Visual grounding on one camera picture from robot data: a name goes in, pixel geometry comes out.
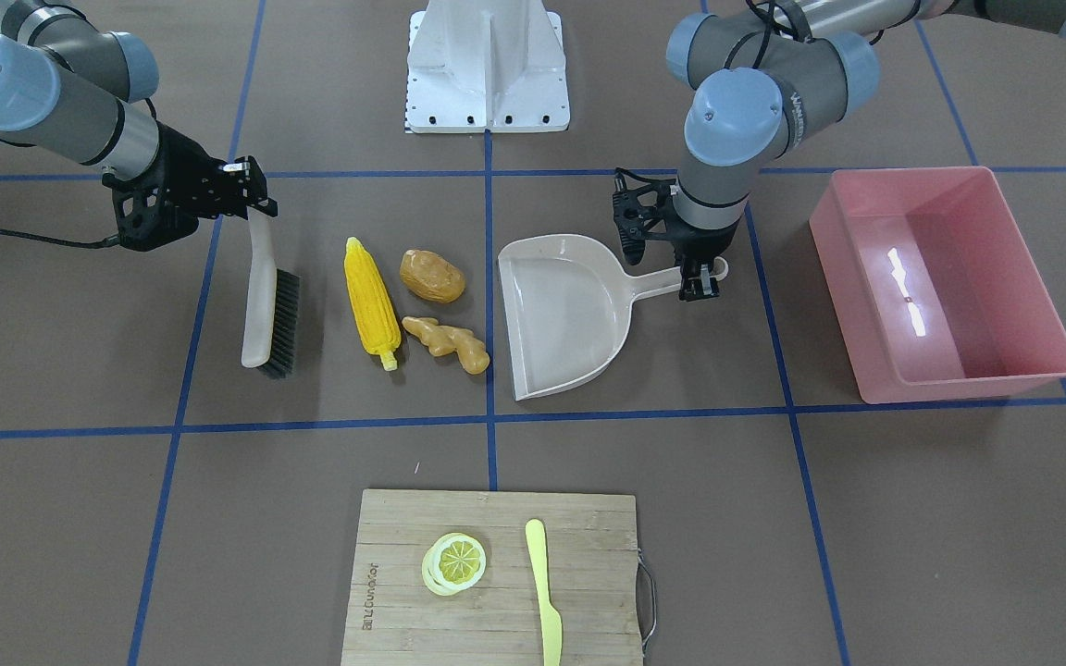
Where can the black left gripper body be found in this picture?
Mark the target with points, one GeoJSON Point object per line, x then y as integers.
{"type": "Point", "coordinates": [701, 240]}

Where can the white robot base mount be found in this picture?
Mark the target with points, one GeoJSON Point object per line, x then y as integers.
{"type": "Point", "coordinates": [486, 66]}

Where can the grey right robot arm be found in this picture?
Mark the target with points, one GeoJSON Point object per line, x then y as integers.
{"type": "Point", "coordinates": [76, 91]}

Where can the yellow toy corn cob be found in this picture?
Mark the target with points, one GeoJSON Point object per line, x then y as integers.
{"type": "Point", "coordinates": [378, 327]}

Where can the yellow toy lemon slices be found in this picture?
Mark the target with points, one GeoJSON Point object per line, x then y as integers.
{"type": "Point", "coordinates": [453, 564]}

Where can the beige hand brush black bristles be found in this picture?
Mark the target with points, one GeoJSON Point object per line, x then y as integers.
{"type": "Point", "coordinates": [271, 321]}

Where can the yellow plastic knife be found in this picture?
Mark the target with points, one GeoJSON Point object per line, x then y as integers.
{"type": "Point", "coordinates": [551, 623]}

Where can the brown toy potato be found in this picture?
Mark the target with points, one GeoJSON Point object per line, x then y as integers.
{"type": "Point", "coordinates": [430, 277]}

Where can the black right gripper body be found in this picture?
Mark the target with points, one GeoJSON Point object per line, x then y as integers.
{"type": "Point", "coordinates": [189, 166]}

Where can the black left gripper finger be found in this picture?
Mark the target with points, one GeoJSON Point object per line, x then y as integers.
{"type": "Point", "coordinates": [689, 290]}
{"type": "Point", "coordinates": [707, 285]}

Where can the tan toy ginger root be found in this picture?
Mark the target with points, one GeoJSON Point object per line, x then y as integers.
{"type": "Point", "coordinates": [443, 340]}

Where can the bamboo cutting board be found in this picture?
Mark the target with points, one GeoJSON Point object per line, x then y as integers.
{"type": "Point", "coordinates": [592, 570]}

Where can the beige plastic dustpan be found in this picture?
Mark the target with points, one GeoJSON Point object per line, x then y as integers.
{"type": "Point", "coordinates": [569, 305]}

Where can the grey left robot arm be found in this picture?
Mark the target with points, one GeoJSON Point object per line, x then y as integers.
{"type": "Point", "coordinates": [764, 81]}

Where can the pink plastic bin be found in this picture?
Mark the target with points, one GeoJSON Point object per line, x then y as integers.
{"type": "Point", "coordinates": [936, 293]}

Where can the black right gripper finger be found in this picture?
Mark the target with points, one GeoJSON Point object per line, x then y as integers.
{"type": "Point", "coordinates": [245, 179]}
{"type": "Point", "coordinates": [267, 207]}

